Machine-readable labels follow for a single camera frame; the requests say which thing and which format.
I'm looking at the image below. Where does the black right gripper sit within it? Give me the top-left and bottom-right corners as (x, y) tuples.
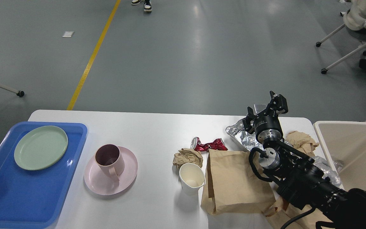
(242, 91), (288, 143)

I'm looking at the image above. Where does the pink mug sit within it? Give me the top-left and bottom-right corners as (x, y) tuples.
(95, 144), (125, 183)

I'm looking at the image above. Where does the pink plate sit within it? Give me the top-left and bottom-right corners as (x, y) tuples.
(84, 147), (138, 196)

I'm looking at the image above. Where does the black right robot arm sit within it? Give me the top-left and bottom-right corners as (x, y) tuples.
(242, 91), (366, 229)

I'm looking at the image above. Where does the crumpled aluminium foil tray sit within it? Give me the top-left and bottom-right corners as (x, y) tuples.
(226, 110), (284, 150)

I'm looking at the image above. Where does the crumpled brown paper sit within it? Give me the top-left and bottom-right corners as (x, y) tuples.
(285, 131), (319, 157)

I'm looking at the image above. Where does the crushed red can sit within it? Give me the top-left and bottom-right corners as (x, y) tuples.
(190, 137), (228, 152)

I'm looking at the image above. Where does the brown paper bag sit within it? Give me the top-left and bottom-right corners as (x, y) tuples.
(263, 197), (330, 229)
(200, 149), (275, 215)

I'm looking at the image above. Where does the crumpled brown paper ball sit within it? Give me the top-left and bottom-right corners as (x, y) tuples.
(173, 148), (203, 168)

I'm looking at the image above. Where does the clear plastic wrap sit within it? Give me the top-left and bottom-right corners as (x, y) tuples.
(313, 156), (342, 188)

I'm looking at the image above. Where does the white paper cup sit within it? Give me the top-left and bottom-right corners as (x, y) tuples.
(179, 163), (205, 195)

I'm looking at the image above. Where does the beige plastic bin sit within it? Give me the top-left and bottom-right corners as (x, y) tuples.
(313, 121), (366, 191)

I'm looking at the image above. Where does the brown paper bag lower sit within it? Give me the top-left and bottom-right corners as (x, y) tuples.
(263, 197), (330, 229)

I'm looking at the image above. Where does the white office chair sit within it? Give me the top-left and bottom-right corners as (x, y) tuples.
(315, 0), (366, 74)

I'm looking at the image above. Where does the person in black trousers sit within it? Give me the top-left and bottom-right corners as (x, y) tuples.
(131, 0), (153, 12)

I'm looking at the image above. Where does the green plate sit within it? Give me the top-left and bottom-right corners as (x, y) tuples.
(14, 126), (68, 171)

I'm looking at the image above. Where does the chair leg with caster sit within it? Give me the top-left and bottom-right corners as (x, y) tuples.
(0, 83), (25, 97)

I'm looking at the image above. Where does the blue plastic tray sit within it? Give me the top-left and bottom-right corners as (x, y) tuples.
(0, 121), (88, 229)

